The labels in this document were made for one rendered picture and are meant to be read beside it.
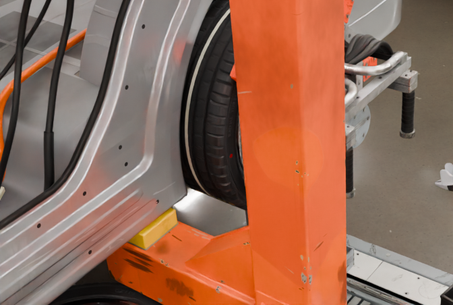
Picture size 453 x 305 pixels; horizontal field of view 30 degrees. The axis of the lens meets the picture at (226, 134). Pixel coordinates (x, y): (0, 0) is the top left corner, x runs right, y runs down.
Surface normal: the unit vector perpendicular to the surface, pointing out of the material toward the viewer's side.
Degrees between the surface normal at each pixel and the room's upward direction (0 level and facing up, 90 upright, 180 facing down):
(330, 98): 90
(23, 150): 81
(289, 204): 90
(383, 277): 0
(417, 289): 0
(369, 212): 0
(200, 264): 90
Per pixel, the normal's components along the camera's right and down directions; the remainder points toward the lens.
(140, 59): 0.79, 0.27
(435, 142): -0.08, -0.84
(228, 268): -0.61, 0.46
